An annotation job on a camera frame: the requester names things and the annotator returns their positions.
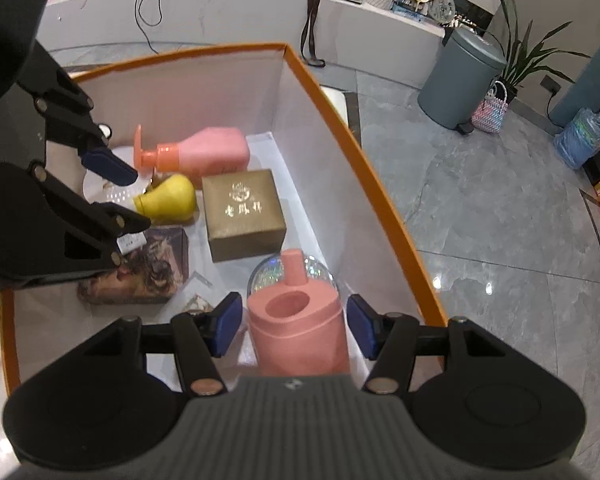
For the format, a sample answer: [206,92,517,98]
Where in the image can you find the black cable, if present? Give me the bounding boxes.
[135,0,164,56]

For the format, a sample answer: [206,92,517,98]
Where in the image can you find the yellow bottle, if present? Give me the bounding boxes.
[132,174,198,223]

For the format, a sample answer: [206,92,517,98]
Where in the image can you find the round glitter compact mirror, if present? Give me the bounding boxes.
[245,254,338,301]

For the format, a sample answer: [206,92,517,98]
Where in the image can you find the white marble counter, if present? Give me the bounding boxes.
[45,0,447,69]

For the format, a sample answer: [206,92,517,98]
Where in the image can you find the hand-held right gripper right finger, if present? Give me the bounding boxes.
[346,294,511,395]

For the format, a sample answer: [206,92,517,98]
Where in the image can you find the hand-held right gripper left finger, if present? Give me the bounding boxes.
[82,291,243,396]

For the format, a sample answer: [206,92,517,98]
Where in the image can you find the gold cardboard box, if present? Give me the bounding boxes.
[201,169,287,263]

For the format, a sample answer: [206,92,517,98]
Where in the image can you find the large pink bottle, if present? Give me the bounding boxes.
[246,249,353,378]

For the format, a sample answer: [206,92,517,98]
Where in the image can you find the grey pedal bin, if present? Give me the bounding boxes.
[418,27,508,135]

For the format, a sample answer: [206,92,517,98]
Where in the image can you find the pink pump bottle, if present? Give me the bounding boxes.
[132,125,252,191]

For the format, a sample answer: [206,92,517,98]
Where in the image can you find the pink woven plastic bag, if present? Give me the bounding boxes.
[471,80,510,135]

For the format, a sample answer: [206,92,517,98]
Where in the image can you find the green potted plant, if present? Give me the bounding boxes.
[487,0,593,103]

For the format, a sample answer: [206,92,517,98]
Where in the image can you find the brown printed palette box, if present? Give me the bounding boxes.
[77,226,190,306]

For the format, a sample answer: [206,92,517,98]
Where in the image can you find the orange storage box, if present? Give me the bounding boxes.
[0,42,448,397]

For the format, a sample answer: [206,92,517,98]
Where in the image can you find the blue water jug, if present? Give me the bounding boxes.
[554,102,600,171]

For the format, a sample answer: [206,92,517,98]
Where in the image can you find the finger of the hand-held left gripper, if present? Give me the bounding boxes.
[17,40,139,186]
[30,162,152,282]

